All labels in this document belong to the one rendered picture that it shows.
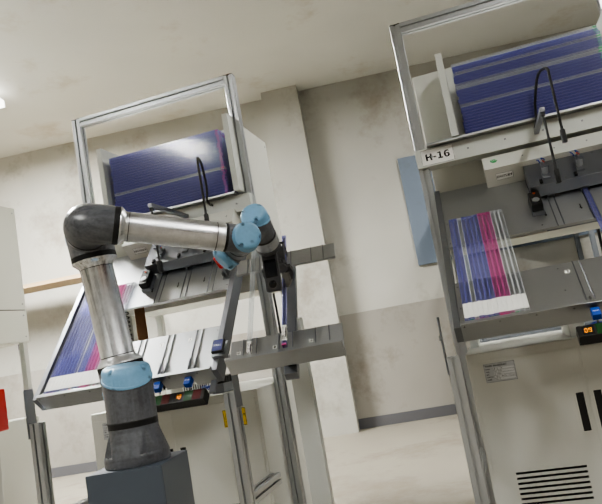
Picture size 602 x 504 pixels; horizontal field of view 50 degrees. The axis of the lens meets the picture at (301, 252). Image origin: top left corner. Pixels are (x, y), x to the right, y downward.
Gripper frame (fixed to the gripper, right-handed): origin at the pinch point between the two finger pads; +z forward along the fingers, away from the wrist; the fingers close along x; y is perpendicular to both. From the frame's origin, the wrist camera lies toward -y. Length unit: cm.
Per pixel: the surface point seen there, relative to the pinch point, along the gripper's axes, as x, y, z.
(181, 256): 44, 37, 19
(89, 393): 73, -16, 16
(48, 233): 253, 258, 216
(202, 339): 32.9, -4.2, 15.2
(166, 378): 43.9, -18.2, 12.3
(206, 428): 44, -20, 50
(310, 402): -1.5, -31.3, 19.8
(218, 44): 52, 267, 82
